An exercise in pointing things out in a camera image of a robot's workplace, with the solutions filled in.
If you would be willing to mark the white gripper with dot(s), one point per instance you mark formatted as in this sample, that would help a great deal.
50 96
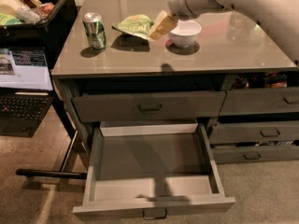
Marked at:
176 0

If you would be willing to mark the green jalapeno chip bag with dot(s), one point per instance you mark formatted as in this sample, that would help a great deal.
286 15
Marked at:
136 25

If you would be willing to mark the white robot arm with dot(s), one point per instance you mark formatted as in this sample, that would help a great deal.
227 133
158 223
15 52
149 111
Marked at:
279 19

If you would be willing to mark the grey top left drawer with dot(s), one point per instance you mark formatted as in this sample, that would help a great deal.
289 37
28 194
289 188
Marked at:
146 106

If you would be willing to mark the snack bags in drawer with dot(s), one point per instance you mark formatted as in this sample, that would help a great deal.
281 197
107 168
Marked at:
272 80

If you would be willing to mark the grey top right drawer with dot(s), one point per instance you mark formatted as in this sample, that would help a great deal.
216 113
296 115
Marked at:
260 101

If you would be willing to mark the open grey middle drawer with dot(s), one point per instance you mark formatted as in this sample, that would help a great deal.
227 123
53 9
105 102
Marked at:
152 176

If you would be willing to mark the grey bottom right drawer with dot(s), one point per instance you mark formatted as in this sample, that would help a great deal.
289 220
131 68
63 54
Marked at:
253 154

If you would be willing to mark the white ceramic bowl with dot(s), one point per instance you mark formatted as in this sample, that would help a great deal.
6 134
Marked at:
185 33

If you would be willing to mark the green soda can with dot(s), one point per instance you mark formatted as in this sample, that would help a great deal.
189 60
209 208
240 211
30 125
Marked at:
95 30

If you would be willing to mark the black plastic bin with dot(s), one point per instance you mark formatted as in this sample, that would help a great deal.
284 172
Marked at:
51 32

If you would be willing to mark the white plastic bottle in bin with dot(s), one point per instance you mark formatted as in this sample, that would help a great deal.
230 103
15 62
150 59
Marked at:
27 14

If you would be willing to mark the open black laptop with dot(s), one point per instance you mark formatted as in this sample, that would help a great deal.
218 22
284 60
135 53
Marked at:
26 91

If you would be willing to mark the black cart leg bar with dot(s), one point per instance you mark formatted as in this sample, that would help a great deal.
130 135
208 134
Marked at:
55 174

